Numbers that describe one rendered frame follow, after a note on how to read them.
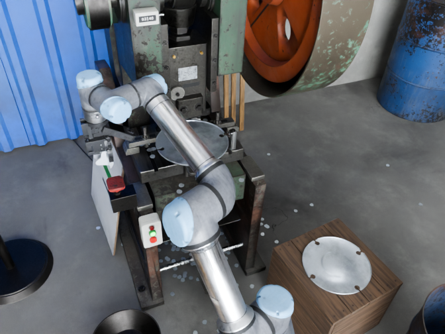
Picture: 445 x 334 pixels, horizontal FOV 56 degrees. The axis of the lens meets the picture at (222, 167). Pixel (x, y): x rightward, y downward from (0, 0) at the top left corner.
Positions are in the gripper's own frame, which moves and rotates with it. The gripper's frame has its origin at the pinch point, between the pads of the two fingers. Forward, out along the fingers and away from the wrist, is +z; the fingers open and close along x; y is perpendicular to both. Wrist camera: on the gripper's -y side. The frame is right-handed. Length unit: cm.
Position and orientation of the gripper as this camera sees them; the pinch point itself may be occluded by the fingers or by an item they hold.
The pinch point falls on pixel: (112, 164)
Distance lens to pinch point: 149.1
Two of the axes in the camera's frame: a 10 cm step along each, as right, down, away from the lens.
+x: 3.8, 6.3, -6.8
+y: -9.2, 2.2, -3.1
